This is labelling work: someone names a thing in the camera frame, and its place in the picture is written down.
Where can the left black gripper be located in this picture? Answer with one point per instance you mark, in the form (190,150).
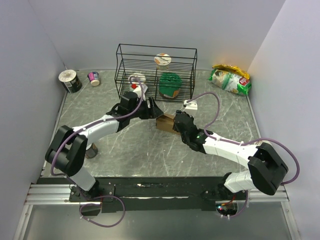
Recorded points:
(151,113)

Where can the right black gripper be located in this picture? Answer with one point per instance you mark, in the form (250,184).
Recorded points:
(179,111)

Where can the brown cardboard box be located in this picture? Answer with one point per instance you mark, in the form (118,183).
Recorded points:
(166,123)

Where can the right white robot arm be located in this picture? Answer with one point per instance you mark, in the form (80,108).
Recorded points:
(265,170)

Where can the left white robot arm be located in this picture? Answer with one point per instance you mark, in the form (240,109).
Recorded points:
(68,148)

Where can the green lid jar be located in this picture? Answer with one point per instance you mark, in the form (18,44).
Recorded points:
(169,85)

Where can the white yellow cup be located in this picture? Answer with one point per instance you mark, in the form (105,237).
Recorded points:
(136,77)

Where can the orange yogurt cup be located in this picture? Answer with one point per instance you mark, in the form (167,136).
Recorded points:
(162,61)

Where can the green chips bag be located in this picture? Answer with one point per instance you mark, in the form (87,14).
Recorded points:
(230,82)

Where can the small purple yogurt cup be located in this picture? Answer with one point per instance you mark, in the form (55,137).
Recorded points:
(94,78)

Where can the metal tin can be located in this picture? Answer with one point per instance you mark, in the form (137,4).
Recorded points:
(91,151)

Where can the yellow chips bag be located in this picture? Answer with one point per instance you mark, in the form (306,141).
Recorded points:
(232,69)

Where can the black can white lid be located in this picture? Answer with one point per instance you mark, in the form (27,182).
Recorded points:
(70,80)

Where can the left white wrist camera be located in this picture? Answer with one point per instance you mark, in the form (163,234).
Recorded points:
(140,91)

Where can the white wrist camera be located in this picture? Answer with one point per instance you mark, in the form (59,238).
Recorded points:
(190,107)
(140,91)

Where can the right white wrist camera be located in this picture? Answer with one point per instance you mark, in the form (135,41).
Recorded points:
(190,107)

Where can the black wire rack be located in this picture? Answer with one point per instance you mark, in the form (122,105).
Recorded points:
(137,58)

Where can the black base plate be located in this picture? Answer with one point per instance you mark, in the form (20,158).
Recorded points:
(114,194)

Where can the aluminium rail frame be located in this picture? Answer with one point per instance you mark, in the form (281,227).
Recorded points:
(60,194)

